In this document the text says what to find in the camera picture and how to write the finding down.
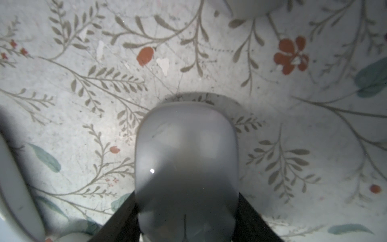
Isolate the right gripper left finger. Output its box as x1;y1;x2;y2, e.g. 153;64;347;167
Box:
89;192;141;242

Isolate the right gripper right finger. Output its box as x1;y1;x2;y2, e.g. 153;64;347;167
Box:
234;193;284;242

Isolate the silver mouse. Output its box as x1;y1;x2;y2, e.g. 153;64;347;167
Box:
135;102;239;242

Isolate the white mouse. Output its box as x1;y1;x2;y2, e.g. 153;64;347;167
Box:
1;137;45;242

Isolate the grey egg-shaped mouse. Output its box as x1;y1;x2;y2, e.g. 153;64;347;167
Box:
207;0;285;19

